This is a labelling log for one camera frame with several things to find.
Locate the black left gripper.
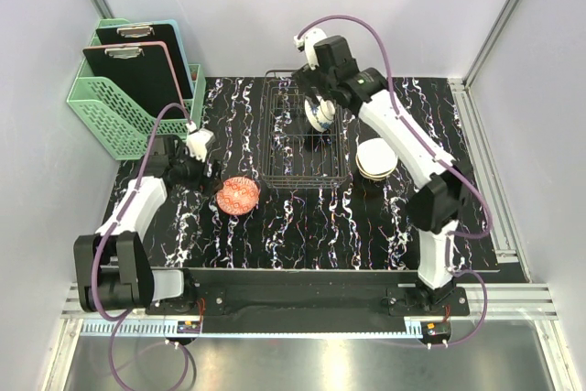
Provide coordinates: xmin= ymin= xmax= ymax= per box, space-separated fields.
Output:
xmin=170 ymin=142 xmax=222 ymax=197

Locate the blue white patterned bowl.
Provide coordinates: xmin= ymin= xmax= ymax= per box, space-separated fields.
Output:
xmin=304 ymin=98 xmax=336 ymax=133

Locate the red orange patterned bowl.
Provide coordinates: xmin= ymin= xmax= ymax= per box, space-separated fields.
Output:
xmin=216 ymin=177 xmax=260 ymax=216

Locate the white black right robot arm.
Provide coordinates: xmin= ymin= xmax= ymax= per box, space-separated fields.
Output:
xmin=293 ymin=28 xmax=472 ymax=315

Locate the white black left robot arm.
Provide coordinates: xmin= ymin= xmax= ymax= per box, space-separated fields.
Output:
xmin=73 ymin=129 xmax=221 ymax=320

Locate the black marble pattern mat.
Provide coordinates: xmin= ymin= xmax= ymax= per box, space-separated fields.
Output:
xmin=93 ymin=75 xmax=503 ymax=272

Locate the green mesh file organizer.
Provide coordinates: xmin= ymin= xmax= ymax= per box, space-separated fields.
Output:
xmin=66 ymin=18 xmax=205 ymax=160

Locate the white top bowl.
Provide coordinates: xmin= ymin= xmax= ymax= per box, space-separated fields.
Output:
xmin=355 ymin=137 xmax=398 ymax=174

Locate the black clipboard pink edge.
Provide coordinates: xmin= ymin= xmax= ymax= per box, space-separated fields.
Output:
xmin=82 ymin=41 xmax=184 ymax=117

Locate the black clipboard blue edge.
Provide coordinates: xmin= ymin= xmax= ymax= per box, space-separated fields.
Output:
xmin=83 ymin=20 xmax=194 ymax=115

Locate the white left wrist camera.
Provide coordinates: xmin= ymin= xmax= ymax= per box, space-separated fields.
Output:
xmin=185 ymin=128 xmax=215 ymax=162

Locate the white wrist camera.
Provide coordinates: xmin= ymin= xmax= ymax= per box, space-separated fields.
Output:
xmin=294 ymin=27 xmax=327 ymax=71
xmin=185 ymin=128 xmax=215 ymax=162

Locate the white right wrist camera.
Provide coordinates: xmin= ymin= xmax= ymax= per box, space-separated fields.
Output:
xmin=294 ymin=27 xmax=327 ymax=71

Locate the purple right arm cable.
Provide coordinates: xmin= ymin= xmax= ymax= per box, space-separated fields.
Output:
xmin=297 ymin=15 xmax=494 ymax=349

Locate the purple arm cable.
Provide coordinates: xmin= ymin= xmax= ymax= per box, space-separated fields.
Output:
xmin=297 ymin=15 xmax=494 ymax=349
xmin=91 ymin=103 xmax=198 ymax=388

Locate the dark wire dish rack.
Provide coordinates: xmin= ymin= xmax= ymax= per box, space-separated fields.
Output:
xmin=258 ymin=70 xmax=350 ymax=190

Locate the right aluminium frame post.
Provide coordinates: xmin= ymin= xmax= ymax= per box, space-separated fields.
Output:
xmin=465 ymin=0 xmax=550 ymax=83

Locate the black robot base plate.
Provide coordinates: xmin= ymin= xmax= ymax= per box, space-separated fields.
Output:
xmin=147 ymin=268 xmax=470 ymax=337

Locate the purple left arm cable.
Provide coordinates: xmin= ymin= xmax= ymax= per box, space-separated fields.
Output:
xmin=91 ymin=103 xmax=198 ymax=388

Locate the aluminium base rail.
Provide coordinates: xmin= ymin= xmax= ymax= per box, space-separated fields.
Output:
xmin=61 ymin=283 xmax=557 ymax=339

